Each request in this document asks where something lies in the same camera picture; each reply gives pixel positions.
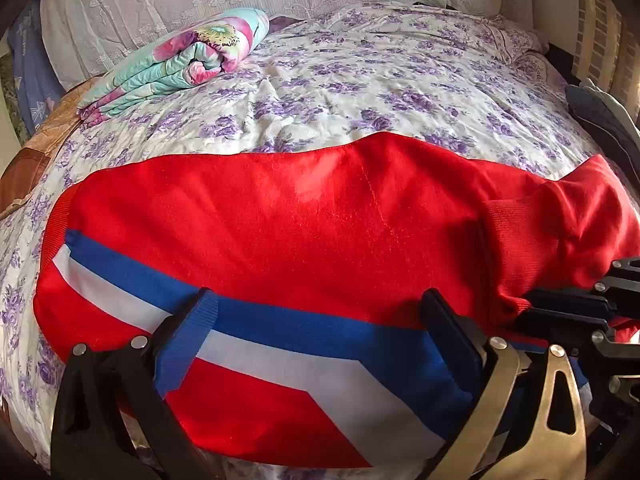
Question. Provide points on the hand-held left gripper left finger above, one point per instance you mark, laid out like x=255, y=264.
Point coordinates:
x=185, y=340

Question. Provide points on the folded teal floral quilt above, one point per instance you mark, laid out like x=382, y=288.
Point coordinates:
x=200, y=55

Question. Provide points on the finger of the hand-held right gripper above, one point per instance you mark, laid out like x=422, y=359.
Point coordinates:
x=565, y=300
x=565, y=325

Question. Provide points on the dark blue cloth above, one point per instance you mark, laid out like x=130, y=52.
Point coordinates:
x=595, y=120

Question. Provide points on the red sweater with blue-white stripe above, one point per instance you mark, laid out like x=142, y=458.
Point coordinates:
x=300, y=220

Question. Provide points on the purple floral bedsheet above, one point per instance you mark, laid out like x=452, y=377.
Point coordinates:
x=350, y=95

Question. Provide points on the brown patchwork cloth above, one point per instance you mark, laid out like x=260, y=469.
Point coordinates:
x=25, y=170

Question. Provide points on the blue patterned pillow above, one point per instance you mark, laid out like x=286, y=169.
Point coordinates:
x=30, y=60

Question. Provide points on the grey-blue fleece blanket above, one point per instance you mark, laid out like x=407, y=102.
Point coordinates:
x=617, y=105

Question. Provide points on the purple floral pillow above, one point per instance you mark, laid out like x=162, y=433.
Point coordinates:
x=542, y=67
x=520, y=42

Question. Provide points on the brick pattern curtain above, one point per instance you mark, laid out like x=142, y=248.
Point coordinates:
x=595, y=25

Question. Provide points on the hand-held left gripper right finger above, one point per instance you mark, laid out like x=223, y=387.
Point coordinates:
x=450, y=340

